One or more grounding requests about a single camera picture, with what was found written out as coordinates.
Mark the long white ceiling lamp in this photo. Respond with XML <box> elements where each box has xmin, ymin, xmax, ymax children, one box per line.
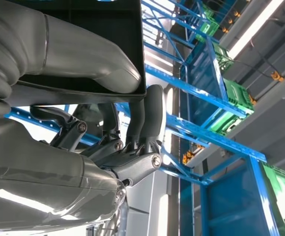
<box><xmin>228</xmin><ymin>0</ymin><xmax>285</xmax><ymax>60</ymax></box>
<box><xmin>157</xmin><ymin>194</ymin><xmax>169</xmax><ymax>236</ymax></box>

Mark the blue steel shelf rack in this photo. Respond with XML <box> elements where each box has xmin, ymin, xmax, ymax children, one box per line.
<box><xmin>143</xmin><ymin>35</ymin><xmax>256</xmax><ymax>131</ymax></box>
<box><xmin>4</xmin><ymin>106</ymin><xmax>280</xmax><ymax>236</ymax></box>
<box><xmin>141</xmin><ymin>0</ymin><xmax>222</xmax><ymax>66</ymax></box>

